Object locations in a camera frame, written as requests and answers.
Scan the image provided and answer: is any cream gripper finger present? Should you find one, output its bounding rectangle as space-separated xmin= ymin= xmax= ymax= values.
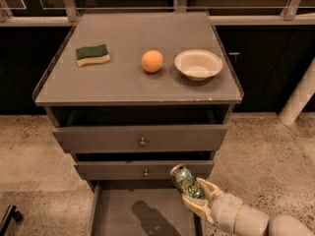
xmin=182 ymin=195 xmax=214 ymax=223
xmin=197 ymin=178 xmax=222 ymax=201

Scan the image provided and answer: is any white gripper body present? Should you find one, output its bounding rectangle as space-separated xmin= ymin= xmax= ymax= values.
xmin=210 ymin=193 xmax=269 ymax=236

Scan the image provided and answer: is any green soda can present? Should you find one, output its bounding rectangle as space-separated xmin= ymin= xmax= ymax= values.
xmin=170 ymin=164 xmax=205 ymax=199

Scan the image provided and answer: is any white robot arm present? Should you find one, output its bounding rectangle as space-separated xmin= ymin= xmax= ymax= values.
xmin=183 ymin=110 xmax=315 ymax=236

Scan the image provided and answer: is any grey top drawer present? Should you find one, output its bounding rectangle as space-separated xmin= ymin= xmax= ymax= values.
xmin=52 ymin=125 xmax=227 ymax=153

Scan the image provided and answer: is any grey drawer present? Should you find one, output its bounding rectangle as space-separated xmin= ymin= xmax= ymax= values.
xmin=87 ymin=180 xmax=205 ymax=236
xmin=75 ymin=160 xmax=214 ymax=181
xmin=52 ymin=125 xmax=227 ymax=153

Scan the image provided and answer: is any grey middle drawer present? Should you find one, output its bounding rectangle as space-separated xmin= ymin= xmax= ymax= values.
xmin=75 ymin=160 xmax=214 ymax=181

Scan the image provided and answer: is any grey bottom drawer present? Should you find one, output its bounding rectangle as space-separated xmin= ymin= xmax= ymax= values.
xmin=87 ymin=180 xmax=205 ymax=236

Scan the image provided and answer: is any metal top drawer knob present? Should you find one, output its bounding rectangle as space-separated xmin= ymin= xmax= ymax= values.
xmin=139 ymin=138 xmax=147 ymax=147

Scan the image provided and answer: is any grey drawer cabinet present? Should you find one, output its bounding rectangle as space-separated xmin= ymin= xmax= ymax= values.
xmin=31 ymin=11 xmax=245 ymax=236

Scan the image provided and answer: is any white paper bowl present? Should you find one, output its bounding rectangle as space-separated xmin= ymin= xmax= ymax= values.
xmin=174 ymin=49 xmax=222 ymax=81

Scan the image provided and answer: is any orange fruit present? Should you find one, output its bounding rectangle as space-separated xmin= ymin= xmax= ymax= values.
xmin=142 ymin=50 xmax=163 ymax=73

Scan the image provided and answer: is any green yellow sponge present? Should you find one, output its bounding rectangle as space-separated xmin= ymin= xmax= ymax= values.
xmin=76 ymin=44 xmax=110 ymax=67

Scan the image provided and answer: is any black caster wheel base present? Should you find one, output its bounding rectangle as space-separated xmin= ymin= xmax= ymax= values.
xmin=0 ymin=205 xmax=24 ymax=236

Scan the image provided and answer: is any metal railing frame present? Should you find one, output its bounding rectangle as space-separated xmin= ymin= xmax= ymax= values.
xmin=0 ymin=0 xmax=315 ymax=27

